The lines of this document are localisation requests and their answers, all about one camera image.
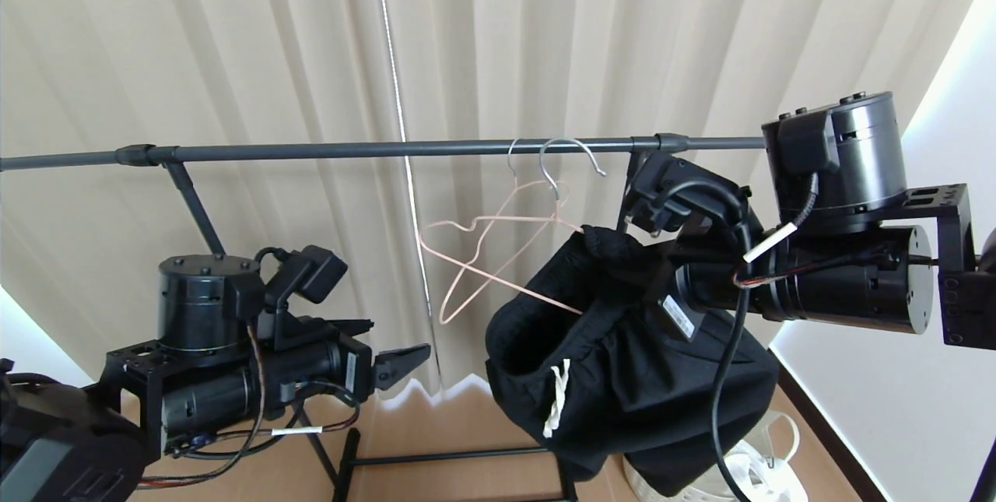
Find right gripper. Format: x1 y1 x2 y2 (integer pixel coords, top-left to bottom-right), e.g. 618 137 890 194
650 226 935 341

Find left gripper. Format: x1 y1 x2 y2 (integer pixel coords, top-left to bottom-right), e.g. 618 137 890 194
162 318 431 441

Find pink clothes hanger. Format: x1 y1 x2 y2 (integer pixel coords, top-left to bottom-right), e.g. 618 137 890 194
440 138 573 325
418 138 608 314

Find black shorts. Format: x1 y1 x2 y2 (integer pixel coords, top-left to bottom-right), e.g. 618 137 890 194
485 224 780 497

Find black clothes rack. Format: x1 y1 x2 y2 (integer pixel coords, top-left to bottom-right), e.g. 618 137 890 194
0 132 767 502

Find white laundry basket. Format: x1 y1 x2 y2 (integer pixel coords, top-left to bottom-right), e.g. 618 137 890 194
622 409 802 502

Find white garment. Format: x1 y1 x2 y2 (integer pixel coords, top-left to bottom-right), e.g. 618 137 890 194
724 440 802 502

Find beige curtain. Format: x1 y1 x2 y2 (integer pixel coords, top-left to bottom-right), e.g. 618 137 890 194
0 0 996 402

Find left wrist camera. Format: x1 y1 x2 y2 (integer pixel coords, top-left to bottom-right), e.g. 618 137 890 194
257 245 349 347

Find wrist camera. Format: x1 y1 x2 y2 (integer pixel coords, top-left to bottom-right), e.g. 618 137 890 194
257 245 349 347
625 152 752 240

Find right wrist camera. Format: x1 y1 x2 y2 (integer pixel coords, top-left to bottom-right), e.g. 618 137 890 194
625 152 752 240

